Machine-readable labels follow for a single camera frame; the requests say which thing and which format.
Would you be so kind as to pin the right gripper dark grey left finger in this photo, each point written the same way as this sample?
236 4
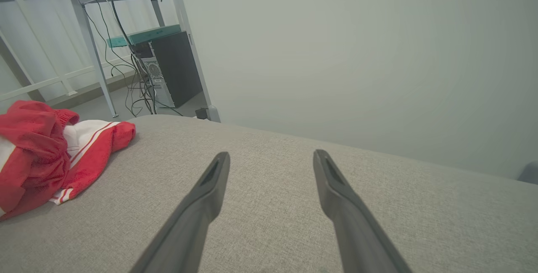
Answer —
197 222

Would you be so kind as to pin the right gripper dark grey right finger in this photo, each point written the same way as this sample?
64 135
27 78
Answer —
357 222

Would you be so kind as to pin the red jersey with number 23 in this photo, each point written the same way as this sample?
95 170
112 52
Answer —
84 132

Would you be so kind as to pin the red shorts with white trim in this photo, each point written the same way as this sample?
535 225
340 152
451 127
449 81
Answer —
29 138

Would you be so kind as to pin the black computer tower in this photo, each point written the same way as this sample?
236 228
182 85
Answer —
178 67

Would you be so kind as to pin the teal flat box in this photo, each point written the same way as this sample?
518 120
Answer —
155 33

